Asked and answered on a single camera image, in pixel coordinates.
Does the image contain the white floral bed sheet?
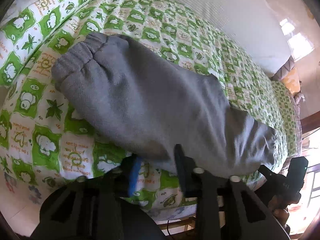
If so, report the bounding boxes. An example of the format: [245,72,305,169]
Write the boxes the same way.
[0,172,63,230]

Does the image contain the person's right hand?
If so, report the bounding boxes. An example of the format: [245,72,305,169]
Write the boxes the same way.
[271,196,292,230]

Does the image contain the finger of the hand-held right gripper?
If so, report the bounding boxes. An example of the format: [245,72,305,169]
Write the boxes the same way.
[258,164,279,182]

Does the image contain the green printed quilt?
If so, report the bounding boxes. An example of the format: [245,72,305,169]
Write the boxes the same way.
[0,0,300,212]

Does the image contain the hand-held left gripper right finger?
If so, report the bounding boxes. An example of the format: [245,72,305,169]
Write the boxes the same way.
[174,144,292,240]

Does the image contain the white striped bolster pillow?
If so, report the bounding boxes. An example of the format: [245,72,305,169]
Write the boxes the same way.
[120,0,292,77]

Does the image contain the wooden bed frame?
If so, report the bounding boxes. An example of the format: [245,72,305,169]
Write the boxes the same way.
[155,205,225,238]

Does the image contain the grey pants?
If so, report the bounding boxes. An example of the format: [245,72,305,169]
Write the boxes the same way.
[51,32,277,178]

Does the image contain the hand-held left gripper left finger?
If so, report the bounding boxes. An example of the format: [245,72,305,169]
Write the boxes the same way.
[37,155,155,240]

